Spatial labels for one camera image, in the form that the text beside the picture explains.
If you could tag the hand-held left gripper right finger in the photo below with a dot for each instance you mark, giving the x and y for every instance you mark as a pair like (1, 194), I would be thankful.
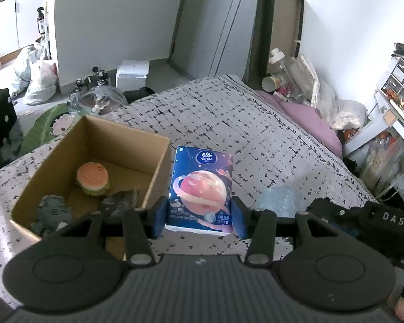
(239, 217)

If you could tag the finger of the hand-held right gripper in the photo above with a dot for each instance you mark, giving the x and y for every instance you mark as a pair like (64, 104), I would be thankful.
(330, 210)

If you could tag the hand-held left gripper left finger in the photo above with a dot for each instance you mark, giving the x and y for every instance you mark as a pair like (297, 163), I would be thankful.
(161, 217)

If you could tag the dark grey cloth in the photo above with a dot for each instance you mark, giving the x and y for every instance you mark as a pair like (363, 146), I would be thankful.
(119, 202)

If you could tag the light blue fluffy cloth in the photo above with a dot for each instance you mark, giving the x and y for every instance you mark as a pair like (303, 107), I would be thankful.
(282, 198)

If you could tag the blue tissue packet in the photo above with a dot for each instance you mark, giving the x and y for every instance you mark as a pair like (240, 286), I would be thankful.
(198, 181)

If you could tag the brown cardboard box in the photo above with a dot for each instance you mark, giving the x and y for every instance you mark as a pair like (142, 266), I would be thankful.
(134, 154)

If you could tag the burger plush toy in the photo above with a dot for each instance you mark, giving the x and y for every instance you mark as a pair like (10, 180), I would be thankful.
(92, 178)

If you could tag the blue-grey plush toy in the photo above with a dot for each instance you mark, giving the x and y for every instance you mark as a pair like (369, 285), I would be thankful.
(52, 215)

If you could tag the pink pillow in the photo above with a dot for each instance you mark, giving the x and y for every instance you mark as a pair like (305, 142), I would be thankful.
(306, 121)

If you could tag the crumpled white plastic bags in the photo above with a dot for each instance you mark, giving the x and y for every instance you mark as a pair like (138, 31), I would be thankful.
(346, 111)

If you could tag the white desk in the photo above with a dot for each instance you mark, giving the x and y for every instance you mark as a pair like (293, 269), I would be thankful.
(390, 117)

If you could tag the clear plastic bag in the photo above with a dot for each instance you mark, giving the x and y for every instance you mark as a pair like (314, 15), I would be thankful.
(97, 101)

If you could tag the crumpled clear plastic bags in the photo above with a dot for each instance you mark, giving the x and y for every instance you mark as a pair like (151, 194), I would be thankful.
(306, 77)

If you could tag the green cartoon cushion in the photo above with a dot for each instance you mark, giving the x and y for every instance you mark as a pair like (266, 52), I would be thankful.
(43, 131)

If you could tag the white box appliance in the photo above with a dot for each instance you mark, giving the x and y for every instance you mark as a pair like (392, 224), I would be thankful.
(133, 74)

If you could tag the clear drawer organizer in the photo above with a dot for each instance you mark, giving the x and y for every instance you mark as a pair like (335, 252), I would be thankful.
(402, 80)

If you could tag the black tripod stands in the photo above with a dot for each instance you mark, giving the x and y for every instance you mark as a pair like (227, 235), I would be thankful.
(91, 79)

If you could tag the clear bottle with white cap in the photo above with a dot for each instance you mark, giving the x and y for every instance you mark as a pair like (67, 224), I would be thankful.
(281, 62)

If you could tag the white plastic bag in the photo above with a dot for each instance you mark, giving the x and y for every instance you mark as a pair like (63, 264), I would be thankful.
(40, 84)
(27, 67)

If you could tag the black polka-dot cushion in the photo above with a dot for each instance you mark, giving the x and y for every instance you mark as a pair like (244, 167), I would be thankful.
(0, 121)

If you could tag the grey door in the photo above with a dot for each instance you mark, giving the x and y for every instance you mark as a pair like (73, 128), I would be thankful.
(215, 23)

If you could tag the folded cardboard sheet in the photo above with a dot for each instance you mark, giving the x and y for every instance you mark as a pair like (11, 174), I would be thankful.
(282, 16)

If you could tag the dark spray bottle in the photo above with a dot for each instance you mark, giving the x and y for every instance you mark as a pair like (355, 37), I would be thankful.
(40, 22)

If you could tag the white cabinet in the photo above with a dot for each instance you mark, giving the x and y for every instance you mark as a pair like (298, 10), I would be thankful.
(13, 23)

